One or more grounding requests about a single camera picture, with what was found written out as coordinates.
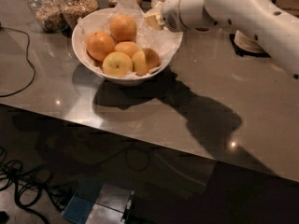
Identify glass jar, far left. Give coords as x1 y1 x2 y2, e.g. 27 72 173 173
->
28 0 67 33

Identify stack of paper plates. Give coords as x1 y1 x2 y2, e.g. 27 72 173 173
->
235 31 264 53

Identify white ceramic bowl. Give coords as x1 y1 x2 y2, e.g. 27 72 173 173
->
71 7 178 87

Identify black cables on floor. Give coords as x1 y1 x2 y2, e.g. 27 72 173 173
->
0 145 76 224

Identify glass jar with oats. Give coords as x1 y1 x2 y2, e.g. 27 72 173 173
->
63 0 100 29

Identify orange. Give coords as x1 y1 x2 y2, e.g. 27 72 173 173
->
132 48 160 77
115 41 139 58
109 14 137 41
86 31 115 62

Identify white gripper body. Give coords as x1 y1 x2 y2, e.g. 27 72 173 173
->
161 0 218 32

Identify yellow-orange fruit, front left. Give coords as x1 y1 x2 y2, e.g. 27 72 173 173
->
102 51 133 77

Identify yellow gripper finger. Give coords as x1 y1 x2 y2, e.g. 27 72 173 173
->
144 7 164 30

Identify blue grey floor pedal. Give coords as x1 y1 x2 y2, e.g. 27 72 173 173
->
62 179 135 224

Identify black cable on table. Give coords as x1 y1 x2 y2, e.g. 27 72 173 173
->
0 25 37 98

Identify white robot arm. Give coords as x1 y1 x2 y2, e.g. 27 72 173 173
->
144 0 299 78

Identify black plate tray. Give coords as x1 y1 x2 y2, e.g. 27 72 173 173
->
229 34 269 58

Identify white paper bowl liner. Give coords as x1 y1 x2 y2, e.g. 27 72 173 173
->
76 0 184 80

